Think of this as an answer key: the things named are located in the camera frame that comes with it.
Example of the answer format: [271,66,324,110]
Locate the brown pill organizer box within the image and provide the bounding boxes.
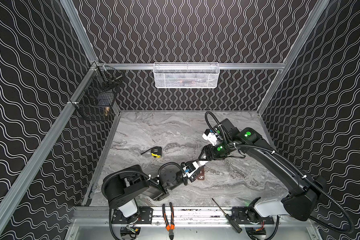
[197,167,205,181]

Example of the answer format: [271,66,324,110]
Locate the white pill bottle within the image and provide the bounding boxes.
[197,161,208,168]

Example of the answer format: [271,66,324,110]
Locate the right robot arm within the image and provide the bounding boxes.
[199,111,355,234]

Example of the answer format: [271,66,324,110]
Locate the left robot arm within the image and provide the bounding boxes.
[102,161,206,218]

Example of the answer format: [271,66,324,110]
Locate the yellow black tape measure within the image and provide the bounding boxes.
[141,146,163,158]

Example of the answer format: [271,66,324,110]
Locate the black screwdriver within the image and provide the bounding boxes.
[212,198,243,234]

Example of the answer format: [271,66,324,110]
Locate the orange handled pliers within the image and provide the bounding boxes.
[162,202,175,240]

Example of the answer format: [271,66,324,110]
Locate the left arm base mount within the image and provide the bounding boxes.
[111,207,153,225]

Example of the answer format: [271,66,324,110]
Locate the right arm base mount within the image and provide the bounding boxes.
[231,207,275,225]

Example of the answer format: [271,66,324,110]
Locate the white wire mesh basket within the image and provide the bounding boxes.
[153,62,220,89]

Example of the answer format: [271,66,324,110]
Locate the black wire basket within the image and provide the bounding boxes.
[73,63,125,123]

